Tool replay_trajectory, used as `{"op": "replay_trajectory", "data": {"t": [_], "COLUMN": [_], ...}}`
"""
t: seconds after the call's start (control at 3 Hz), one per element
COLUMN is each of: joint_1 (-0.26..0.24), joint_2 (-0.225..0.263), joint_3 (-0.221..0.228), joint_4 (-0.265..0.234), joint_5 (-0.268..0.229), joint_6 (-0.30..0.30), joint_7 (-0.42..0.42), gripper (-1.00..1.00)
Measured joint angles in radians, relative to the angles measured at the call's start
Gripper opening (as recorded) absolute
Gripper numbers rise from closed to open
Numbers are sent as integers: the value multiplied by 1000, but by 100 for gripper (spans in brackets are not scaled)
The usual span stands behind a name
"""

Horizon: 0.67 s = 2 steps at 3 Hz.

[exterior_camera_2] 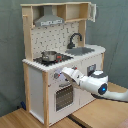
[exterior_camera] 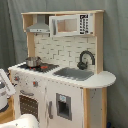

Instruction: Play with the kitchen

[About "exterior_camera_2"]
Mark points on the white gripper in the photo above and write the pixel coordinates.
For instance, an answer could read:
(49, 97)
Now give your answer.
(72, 75)

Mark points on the white oven door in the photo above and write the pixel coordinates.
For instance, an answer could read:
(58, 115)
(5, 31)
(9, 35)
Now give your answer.
(62, 101)

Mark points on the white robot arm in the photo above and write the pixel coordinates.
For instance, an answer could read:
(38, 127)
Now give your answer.
(96, 84)

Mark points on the wooden toy kitchen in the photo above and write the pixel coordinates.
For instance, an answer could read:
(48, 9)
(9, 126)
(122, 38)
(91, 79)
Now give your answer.
(38, 78)

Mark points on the white cabinet door with dispenser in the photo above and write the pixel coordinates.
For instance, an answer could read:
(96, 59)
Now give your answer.
(88, 67)

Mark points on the left red stove knob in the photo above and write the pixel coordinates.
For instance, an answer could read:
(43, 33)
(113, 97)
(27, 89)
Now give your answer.
(56, 75)

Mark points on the black toy stovetop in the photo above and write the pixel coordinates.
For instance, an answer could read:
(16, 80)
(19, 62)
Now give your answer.
(58, 59)

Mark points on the grey toy sink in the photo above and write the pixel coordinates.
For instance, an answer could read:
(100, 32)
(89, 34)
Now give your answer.
(79, 51)

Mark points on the black toy faucet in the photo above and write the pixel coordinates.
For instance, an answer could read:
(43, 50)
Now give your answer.
(72, 43)

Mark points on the small metal pot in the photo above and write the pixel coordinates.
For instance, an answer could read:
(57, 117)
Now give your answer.
(49, 56)

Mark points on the grey range hood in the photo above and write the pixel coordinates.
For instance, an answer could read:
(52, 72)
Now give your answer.
(48, 18)

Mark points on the white microwave door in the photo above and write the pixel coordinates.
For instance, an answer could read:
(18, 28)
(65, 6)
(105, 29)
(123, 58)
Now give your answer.
(92, 12)

